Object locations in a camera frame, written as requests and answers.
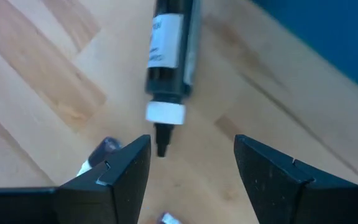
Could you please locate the large black food coloring bottle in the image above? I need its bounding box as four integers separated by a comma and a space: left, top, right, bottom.
144, 0, 203, 158

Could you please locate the teal plastic bin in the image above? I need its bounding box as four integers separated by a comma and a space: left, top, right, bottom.
250, 0, 358, 100

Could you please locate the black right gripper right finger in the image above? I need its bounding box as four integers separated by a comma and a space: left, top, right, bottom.
234, 134, 358, 224

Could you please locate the small dark food coloring bottle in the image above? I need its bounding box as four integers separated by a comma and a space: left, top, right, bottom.
75, 136, 123, 177

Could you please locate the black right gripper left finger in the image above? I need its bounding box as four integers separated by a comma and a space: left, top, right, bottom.
56, 134, 152, 224

